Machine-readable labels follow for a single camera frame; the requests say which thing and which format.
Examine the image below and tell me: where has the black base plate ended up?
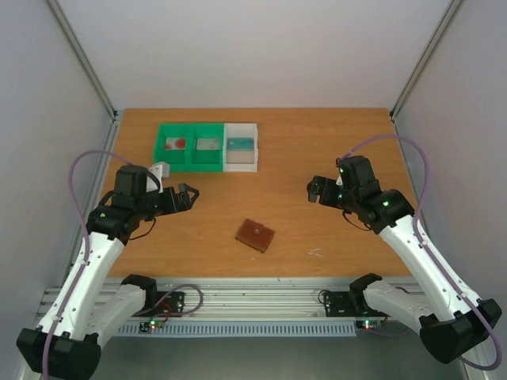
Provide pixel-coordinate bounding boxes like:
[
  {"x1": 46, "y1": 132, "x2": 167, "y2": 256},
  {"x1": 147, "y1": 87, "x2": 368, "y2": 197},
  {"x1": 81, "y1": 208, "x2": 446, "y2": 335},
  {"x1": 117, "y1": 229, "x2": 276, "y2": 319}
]
[
  {"x1": 318, "y1": 290, "x2": 387, "y2": 318},
  {"x1": 134, "y1": 291, "x2": 185, "y2": 317}
]

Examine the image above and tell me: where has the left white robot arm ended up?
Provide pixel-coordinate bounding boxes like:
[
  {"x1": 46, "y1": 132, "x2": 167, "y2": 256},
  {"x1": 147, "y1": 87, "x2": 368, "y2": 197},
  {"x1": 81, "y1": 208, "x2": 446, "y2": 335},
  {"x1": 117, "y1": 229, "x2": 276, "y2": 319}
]
[{"x1": 16, "y1": 163, "x2": 199, "y2": 379}]

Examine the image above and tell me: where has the brown leather card holder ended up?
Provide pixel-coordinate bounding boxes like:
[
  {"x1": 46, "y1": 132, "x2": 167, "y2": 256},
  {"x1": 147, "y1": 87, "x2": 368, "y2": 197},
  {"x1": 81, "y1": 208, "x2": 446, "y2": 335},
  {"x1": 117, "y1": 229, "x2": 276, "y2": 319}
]
[{"x1": 234, "y1": 218, "x2": 275, "y2": 253}]

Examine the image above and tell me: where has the right green circuit board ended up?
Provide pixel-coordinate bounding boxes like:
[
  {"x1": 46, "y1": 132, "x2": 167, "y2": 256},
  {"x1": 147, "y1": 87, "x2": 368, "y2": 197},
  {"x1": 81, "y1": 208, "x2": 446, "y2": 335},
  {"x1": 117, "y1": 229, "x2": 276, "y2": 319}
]
[{"x1": 356, "y1": 320, "x2": 385, "y2": 330}]

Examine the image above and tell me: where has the teal card in bin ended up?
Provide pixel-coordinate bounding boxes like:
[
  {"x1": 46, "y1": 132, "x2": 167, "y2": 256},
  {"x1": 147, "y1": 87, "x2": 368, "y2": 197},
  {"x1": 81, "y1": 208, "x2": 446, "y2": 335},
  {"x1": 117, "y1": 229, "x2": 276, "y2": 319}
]
[{"x1": 227, "y1": 137, "x2": 255, "y2": 150}]

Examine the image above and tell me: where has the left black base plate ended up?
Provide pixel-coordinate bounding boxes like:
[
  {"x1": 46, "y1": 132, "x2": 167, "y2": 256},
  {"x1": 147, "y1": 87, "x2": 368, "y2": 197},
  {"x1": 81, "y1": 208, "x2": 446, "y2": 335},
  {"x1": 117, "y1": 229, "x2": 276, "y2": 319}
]
[{"x1": 134, "y1": 291, "x2": 185, "y2": 317}]

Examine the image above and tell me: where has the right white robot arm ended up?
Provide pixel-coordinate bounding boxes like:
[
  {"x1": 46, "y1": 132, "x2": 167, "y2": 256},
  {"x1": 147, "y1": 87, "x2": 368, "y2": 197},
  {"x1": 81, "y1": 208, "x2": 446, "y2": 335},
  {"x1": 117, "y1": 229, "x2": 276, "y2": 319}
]
[{"x1": 307, "y1": 156, "x2": 502, "y2": 363}]

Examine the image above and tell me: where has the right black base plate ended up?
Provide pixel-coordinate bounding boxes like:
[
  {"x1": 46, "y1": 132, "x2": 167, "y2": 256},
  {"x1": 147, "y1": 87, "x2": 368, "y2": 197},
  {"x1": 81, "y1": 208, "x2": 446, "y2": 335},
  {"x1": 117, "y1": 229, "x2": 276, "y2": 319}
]
[{"x1": 318, "y1": 290, "x2": 387, "y2": 318}]

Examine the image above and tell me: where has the green two-compartment bin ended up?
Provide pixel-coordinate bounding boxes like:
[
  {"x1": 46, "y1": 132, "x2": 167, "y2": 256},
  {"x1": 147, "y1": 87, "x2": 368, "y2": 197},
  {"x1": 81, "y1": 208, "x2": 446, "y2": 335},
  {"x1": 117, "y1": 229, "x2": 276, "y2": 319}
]
[{"x1": 153, "y1": 123, "x2": 224, "y2": 173}]

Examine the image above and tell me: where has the left green circuit board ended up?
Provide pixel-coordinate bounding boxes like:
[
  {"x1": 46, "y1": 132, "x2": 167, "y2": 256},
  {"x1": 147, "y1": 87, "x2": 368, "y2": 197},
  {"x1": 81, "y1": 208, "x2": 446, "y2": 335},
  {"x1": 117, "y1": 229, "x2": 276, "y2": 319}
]
[{"x1": 138, "y1": 320, "x2": 165, "y2": 334}]

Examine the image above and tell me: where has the white translucent bin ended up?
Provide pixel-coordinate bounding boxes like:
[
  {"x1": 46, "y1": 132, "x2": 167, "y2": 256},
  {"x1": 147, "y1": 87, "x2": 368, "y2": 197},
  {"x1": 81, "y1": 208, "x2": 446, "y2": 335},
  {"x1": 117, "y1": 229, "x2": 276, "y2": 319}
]
[{"x1": 223, "y1": 123, "x2": 259, "y2": 173}]

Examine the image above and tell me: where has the green circuit board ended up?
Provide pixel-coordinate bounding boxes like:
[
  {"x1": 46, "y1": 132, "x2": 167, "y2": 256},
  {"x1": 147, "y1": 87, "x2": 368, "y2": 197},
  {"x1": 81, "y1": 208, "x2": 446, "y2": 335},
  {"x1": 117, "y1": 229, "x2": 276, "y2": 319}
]
[
  {"x1": 356, "y1": 320, "x2": 385, "y2": 330},
  {"x1": 138, "y1": 320, "x2": 165, "y2": 334}
]

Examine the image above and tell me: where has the red dotted card in bin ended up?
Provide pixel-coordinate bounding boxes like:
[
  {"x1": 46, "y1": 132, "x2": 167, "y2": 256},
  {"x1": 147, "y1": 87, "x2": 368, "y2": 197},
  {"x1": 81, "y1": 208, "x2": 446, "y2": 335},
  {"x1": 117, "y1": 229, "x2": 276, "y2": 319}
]
[{"x1": 164, "y1": 137, "x2": 187, "y2": 150}]

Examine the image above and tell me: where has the aluminium rail frame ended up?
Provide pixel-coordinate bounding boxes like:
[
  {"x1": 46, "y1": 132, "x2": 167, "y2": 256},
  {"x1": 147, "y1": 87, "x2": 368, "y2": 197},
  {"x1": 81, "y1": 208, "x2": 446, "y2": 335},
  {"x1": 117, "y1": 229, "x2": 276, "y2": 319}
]
[{"x1": 35, "y1": 276, "x2": 472, "y2": 321}]

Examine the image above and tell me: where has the grey slotted cable duct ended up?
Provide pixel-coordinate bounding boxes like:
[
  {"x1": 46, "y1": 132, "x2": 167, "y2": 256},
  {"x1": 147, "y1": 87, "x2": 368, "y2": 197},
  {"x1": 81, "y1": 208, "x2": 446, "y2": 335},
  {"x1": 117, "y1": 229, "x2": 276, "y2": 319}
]
[{"x1": 116, "y1": 321, "x2": 356, "y2": 339}]

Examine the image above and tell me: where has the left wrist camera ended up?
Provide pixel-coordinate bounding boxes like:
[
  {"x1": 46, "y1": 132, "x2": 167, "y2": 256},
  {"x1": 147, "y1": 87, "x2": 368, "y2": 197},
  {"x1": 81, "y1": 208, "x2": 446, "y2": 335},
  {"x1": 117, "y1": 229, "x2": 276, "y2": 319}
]
[{"x1": 147, "y1": 161, "x2": 170, "y2": 193}]

